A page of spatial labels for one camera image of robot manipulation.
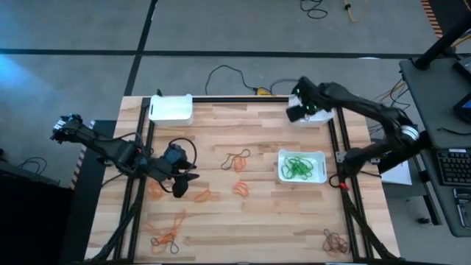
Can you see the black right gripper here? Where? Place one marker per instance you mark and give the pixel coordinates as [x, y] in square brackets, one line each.
[312, 99]

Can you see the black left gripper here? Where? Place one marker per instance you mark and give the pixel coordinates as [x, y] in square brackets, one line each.
[162, 171]

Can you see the dark purple rubber band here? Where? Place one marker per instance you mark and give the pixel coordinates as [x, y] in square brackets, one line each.
[223, 165]
[173, 248]
[335, 243]

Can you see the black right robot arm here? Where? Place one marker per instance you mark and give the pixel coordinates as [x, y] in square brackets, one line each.
[368, 106]

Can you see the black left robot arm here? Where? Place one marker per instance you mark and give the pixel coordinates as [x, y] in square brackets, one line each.
[110, 147]

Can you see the white plastic basket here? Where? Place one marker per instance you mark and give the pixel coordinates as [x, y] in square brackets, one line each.
[171, 110]
[320, 117]
[320, 176]

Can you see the yellow power plug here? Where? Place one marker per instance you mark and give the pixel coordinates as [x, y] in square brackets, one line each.
[263, 91]

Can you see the black table clamp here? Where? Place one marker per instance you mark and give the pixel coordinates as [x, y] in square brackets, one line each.
[159, 92]

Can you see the orange black hazard strip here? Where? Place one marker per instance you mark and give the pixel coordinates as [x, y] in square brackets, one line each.
[432, 18]
[82, 154]

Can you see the black mat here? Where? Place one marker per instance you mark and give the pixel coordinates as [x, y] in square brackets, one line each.
[84, 221]

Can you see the grey side desk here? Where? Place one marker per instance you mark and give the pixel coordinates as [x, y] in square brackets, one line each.
[427, 88]

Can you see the white paper sheet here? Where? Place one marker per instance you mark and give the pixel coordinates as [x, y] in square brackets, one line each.
[399, 176]

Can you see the black screen device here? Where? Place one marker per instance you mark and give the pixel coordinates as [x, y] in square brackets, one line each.
[465, 68]
[464, 108]

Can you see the black keyboard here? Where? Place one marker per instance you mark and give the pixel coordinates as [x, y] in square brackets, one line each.
[454, 167]

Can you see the black cabinet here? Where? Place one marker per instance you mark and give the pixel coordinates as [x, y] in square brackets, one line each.
[29, 221]

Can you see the small black item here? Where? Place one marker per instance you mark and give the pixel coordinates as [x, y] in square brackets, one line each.
[424, 220]

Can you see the grey handheld device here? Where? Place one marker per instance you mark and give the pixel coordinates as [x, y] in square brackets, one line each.
[464, 208]

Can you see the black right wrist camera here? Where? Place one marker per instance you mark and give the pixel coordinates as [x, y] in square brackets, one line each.
[303, 86]

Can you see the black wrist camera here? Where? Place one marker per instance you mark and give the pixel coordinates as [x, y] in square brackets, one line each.
[173, 154]
[303, 86]

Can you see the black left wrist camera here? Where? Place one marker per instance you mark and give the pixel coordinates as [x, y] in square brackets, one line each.
[173, 154]

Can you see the silver metal bracket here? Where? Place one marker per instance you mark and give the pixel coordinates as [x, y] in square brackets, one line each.
[341, 156]

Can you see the black aluminium rig frame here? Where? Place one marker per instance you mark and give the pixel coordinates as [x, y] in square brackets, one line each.
[239, 99]

